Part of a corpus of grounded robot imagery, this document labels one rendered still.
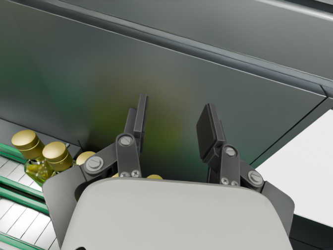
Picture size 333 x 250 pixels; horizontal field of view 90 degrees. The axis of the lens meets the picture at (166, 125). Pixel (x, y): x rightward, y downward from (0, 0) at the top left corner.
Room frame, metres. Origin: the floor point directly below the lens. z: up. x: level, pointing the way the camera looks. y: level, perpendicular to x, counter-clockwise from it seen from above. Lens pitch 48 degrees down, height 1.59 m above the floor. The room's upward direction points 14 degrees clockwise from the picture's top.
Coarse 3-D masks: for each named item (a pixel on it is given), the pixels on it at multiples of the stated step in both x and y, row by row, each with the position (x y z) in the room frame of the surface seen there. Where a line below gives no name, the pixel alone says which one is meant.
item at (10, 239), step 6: (0, 234) 0.00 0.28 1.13; (6, 234) 0.01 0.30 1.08; (0, 240) -0.01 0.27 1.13; (6, 240) 0.00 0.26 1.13; (12, 240) 0.00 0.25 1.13; (18, 240) 0.00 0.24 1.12; (18, 246) -0.01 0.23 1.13; (24, 246) -0.01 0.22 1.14; (30, 246) 0.00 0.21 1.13; (36, 246) 0.00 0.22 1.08
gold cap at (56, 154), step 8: (48, 144) 0.13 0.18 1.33; (56, 144) 0.13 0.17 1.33; (64, 144) 0.13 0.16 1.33; (48, 152) 0.11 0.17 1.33; (56, 152) 0.12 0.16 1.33; (64, 152) 0.12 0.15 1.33; (48, 160) 0.10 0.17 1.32; (56, 160) 0.11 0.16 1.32; (64, 160) 0.11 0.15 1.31; (72, 160) 0.13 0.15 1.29; (56, 168) 0.10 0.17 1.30; (64, 168) 0.11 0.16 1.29
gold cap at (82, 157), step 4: (84, 152) 0.13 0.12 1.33; (88, 152) 0.13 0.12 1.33; (92, 152) 0.13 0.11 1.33; (80, 156) 0.12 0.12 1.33; (84, 156) 0.12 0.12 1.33; (88, 156) 0.12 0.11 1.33; (76, 160) 0.11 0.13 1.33; (80, 160) 0.11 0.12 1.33; (84, 160) 0.11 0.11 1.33; (76, 164) 0.10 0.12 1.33; (80, 164) 0.11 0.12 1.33
